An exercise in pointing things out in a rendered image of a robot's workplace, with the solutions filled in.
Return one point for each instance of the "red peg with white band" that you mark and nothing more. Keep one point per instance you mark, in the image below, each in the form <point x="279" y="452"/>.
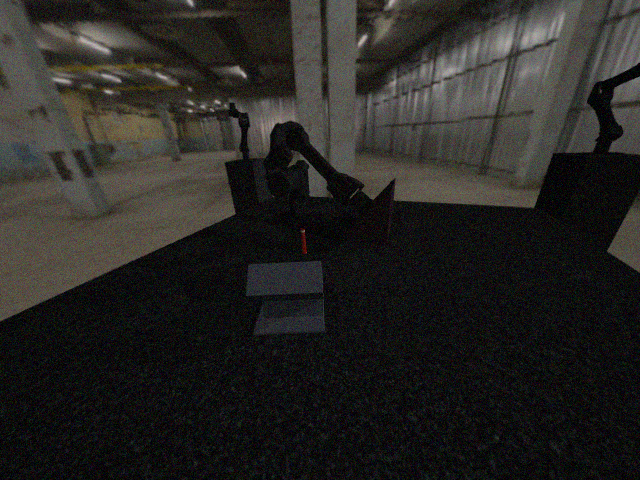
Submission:
<point x="303" y="240"/>

